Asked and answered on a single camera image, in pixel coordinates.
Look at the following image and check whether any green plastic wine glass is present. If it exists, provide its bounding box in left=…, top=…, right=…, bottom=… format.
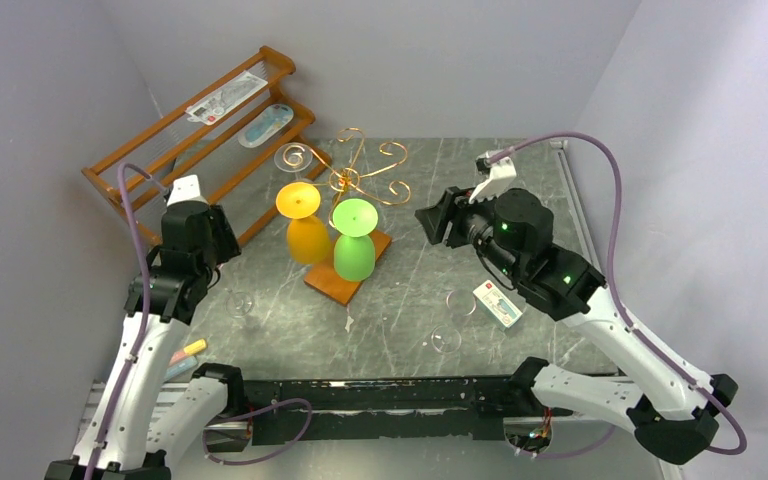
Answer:
left=332, top=198, right=379, bottom=282

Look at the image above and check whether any clear wine glass front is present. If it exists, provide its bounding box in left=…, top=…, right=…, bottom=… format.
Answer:
left=430, top=289, right=476, bottom=354

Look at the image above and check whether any clear wine glass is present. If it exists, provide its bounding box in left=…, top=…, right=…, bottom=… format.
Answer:
left=430, top=289, right=476, bottom=354
left=273, top=142, right=313, bottom=183
left=225, top=289, right=254, bottom=319

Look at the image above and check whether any orange plastic wine glass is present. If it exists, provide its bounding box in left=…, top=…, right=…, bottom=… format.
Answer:
left=275, top=181, right=331, bottom=265

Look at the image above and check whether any clear wine glass back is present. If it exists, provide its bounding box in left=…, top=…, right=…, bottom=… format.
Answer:
left=273, top=142, right=313, bottom=183

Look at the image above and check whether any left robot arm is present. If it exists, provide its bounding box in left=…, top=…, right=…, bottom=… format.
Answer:
left=45, top=198, right=246, bottom=479

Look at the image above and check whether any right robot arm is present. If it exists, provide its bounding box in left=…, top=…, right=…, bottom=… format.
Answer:
left=414, top=187, right=738, bottom=465

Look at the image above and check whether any wooden shelf rack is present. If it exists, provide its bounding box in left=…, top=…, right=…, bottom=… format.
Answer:
left=82, top=46, right=316, bottom=245

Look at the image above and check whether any clear wine glass left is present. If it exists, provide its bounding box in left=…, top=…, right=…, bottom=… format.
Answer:
left=225, top=289, right=254, bottom=319

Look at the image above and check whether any small white red box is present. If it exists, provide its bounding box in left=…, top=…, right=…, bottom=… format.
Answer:
left=472, top=280, right=523, bottom=330

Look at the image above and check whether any blue white packaged item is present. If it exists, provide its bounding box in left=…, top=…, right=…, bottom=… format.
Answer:
left=237, top=103, right=295, bottom=148

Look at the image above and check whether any white packaged item top shelf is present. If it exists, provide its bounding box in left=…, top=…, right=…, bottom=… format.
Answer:
left=185, top=71, right=268, bottom=125

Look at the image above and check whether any yellow highlighter pen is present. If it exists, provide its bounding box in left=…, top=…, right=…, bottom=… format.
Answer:
left=181, top=338, right=207, bottom=356

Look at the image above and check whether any blue highlighter pen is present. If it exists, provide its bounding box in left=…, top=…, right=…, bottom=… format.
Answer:
left=163, top=356, right=198, bottom=382

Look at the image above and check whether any pink highlighter pen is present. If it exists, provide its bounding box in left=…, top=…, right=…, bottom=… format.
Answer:
left=169, top=350, right=188, bottom=366

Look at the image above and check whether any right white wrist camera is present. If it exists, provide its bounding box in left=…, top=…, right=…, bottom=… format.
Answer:
left=468, top=149, right=517, bottom=204

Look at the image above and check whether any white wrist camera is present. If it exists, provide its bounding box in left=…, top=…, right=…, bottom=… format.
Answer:
left=166, top=174, right=208, bottom=207
left=468, top=149, right=517, bottom=204

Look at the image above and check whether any gold wire glass rack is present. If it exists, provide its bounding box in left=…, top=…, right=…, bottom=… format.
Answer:
left=292, top=127, right=411, bottom=307

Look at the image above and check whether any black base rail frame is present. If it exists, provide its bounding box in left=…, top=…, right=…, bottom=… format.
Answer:
left=85, top=376, right=624, bottom=458

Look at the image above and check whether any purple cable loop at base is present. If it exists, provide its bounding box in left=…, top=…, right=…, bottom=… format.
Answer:
left=201, top=398, right=314, bottom=467

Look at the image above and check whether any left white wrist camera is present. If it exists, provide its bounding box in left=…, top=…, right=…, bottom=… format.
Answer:
left=166, top=174, right=208, bottom=207

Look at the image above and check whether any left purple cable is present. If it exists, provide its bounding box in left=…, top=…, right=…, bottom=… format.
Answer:
left=82, top=162, right=170, bottom=480

